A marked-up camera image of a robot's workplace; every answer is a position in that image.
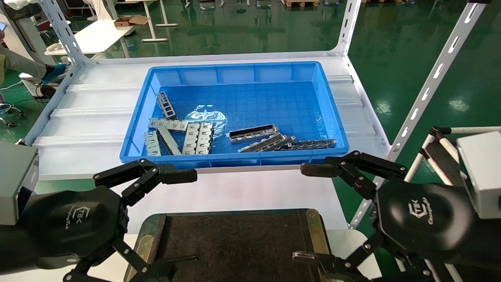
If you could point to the seated person grey trousers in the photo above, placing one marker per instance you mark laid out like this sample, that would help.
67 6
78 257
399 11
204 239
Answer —
23 64

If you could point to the silver metal channel part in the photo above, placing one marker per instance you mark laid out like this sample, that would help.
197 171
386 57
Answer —
260 144
250 134

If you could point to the clear plastic bag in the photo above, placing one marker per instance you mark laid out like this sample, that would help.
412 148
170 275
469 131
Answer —
205 114

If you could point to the long dark metal part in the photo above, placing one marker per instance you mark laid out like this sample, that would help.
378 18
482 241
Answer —
313 144

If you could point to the white background machine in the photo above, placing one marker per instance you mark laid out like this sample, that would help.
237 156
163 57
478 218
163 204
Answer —
27 35

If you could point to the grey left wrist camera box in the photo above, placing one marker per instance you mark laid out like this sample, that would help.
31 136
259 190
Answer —
15 184

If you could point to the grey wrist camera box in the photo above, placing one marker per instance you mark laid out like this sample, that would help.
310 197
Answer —
15 184
481 176

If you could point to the open cardboard box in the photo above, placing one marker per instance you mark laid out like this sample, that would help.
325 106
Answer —
125 21

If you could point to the white pedestal column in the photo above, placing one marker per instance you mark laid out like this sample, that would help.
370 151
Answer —
103 9

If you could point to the dark slotted metal bracket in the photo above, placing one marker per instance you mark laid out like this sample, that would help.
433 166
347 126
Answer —
166 105

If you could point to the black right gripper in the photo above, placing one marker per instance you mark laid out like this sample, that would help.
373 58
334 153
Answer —
422 219

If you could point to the black chair base casters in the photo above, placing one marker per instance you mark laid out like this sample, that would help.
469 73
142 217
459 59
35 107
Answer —
9 113

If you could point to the small white device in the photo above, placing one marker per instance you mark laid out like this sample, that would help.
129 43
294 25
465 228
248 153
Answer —
54 46

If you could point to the white metal shelf rack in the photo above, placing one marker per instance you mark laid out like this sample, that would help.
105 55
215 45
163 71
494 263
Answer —
98 117

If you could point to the smartphone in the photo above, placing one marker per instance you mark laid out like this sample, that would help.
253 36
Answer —
2 26

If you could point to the white desk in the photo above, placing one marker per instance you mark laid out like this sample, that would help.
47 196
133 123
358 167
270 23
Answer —
98 35

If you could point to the white base platform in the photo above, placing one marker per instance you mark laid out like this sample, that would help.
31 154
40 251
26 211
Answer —
29 82

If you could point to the white tube stand black pads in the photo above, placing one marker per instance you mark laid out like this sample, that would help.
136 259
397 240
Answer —
440 158

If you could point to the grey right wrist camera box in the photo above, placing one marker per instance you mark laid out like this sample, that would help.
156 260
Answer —
481 176

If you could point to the silver slotted metal plate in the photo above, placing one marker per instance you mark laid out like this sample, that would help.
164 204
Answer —
191 139
204 139

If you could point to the wooden pallet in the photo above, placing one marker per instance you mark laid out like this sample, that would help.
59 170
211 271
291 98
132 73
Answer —
301 3

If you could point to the white desk leg frame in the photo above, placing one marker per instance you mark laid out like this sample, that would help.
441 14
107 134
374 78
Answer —
149 23

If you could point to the black foam-lined container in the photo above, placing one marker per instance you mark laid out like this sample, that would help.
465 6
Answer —
235 243

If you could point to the silver flat metal bracket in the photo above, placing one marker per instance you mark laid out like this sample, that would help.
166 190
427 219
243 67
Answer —
152 144

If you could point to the blue plastic bin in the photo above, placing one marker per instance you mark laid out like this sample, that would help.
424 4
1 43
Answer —
254 102

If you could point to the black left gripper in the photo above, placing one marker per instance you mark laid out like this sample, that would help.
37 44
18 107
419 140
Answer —
78 219

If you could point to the blue shoe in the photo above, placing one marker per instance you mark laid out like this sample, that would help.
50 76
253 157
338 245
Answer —
54 72

